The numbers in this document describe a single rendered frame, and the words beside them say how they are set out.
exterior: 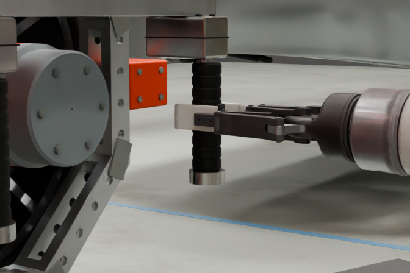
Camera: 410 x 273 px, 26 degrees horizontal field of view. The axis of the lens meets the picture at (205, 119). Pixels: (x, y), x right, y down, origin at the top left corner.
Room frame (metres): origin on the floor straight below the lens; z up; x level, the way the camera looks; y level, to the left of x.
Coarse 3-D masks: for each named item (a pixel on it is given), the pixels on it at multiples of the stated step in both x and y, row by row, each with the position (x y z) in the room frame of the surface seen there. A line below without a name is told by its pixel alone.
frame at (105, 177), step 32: (96, 32) 1.26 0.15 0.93; (128, 32) 1.27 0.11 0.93; (96, 64) 1.27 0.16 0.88; (128, 64) 1.27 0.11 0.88; (128, 96) 1.26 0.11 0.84; (128, 128) 1.26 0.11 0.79; (96, 160) 1.24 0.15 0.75; (128, 160) 1.26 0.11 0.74; (64, 192) 1.22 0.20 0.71; (96, 192) 1.21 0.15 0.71; (64, 224) 1.17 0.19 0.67; (32, 256) 1.16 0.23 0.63; (64, 256) 1.16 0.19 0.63
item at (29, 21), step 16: (16, 32) 1.23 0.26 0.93; (32, 32) 1.31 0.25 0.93; (48, 32) 1.29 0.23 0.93; (64, 32) 1.28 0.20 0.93; (64, 48) 1.29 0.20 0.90; (16, 176) 1.29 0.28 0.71; (32, 176) 1.28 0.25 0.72; (48, 176) 1.26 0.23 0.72; (16, 192) 1.23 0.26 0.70; (32, 192) 1.26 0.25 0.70; (48, 192) 1.25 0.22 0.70; (16, 208) 1.25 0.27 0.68; (32, 208) 1.23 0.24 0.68; (16, 224) 1.22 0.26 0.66; (32, 224) 1.22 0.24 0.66; (16, 240) 1.20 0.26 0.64; (0, 256) 1.17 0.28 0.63
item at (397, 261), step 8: (376, 264) 2.13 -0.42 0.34; (384, 264) 2.13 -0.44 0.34; (392, 264) 2.13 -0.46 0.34; (400, 264) 2.13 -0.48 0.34; (408, 264) 2.13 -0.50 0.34; (336, 272) 2.06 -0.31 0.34; (344, 272) 2.06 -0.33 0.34; (352, 272) 2.06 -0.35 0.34; (360, 272) 2.06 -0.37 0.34; (368, 272) 2.06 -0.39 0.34; (376, 272) 2.06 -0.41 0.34; (384, 272) 2.06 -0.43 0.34; (392, 272) 2.06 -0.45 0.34; (400, 272) 2.06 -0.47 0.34; (408, 272) 2.06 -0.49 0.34
